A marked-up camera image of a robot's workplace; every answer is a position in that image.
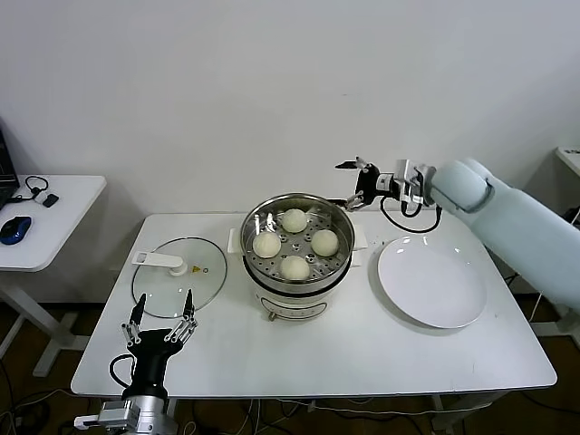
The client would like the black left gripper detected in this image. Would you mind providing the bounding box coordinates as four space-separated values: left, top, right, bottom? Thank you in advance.
121 288 199 398

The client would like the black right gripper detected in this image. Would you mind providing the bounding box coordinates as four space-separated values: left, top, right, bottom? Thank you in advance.
325 156 396 213

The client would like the white steamed baozi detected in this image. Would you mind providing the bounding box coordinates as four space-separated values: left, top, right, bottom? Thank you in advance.
281 208 309 234
252 232 282 258
279 255 312 282
310 229 341 256

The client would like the stainless steel steamer basket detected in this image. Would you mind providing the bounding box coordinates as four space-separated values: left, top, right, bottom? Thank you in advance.
239 193 356 291

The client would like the white round plate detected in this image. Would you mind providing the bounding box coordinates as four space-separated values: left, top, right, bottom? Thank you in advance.
377 235 488 330

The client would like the white electric cooker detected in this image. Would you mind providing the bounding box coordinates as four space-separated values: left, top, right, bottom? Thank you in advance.
227 224 369 324

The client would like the white side table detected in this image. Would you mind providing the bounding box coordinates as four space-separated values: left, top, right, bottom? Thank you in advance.
0 174 109 377

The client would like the blue computer mouse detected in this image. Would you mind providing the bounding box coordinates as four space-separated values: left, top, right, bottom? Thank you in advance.
0 215 34 245

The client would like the black laptop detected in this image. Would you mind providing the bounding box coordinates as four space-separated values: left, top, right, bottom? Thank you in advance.
0 129 22 210

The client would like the glass lid white handle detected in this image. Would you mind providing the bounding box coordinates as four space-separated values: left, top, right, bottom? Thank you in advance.
131 235 228 318

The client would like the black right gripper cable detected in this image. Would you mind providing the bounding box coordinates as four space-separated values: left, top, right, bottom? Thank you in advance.
380 194 443 233

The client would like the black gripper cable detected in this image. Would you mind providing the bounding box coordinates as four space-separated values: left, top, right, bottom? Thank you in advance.
380 194 443 233
110 353 140 389

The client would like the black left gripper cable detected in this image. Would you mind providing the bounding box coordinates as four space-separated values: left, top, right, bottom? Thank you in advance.
110 353 140 389

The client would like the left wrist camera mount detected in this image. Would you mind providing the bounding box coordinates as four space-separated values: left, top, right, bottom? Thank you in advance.
74 399 137 430

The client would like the mixed floor cable tangle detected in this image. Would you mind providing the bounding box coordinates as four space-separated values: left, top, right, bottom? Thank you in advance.
180 398 431 435

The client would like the black floor cable bundle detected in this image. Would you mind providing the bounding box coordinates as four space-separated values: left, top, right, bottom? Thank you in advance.
0 357 53 435

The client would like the black earphone cable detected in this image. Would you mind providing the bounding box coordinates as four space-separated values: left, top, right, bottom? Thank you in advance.
13 175 51 200

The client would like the white power cable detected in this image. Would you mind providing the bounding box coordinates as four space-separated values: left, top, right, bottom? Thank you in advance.
527 289 552 324

